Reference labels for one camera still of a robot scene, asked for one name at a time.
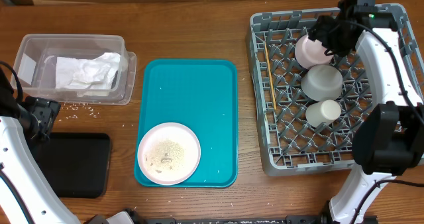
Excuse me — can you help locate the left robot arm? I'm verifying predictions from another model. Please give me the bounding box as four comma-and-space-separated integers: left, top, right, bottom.
1, 74, 79, 223

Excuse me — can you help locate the teal plastic serving tray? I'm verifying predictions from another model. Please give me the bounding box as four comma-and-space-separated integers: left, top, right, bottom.
137, 59, 239, 188

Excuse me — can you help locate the white cup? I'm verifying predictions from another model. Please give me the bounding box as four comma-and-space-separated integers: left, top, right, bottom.
305, 100, 341, 127

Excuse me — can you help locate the clear plastic bin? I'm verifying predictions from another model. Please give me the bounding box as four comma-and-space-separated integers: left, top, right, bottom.
11, 34, 136, 105

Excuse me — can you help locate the white napkin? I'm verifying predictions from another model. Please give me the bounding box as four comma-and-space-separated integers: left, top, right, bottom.
56, 52, 121, 97

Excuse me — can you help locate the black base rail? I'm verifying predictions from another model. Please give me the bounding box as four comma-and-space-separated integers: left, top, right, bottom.
84, 209, 336, 224

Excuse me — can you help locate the small pink bowl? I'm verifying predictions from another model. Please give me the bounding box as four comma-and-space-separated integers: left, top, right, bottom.
295, 35, 333, 69

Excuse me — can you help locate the black rectangular tray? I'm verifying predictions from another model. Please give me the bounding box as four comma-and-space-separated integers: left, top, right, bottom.
38, 133, 112, 198

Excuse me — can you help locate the large pink plate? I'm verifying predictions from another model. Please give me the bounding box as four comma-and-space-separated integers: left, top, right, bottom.
136, 123, 201, 186

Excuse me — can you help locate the grey dishwasher rack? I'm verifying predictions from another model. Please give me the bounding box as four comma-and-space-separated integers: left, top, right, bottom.
247, 4, 423, 176

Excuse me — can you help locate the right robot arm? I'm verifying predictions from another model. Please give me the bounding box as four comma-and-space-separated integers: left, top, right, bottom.
309, 0, 423, 223

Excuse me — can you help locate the grey bowl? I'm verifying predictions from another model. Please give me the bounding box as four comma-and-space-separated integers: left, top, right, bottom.
301, 64, 343, 101

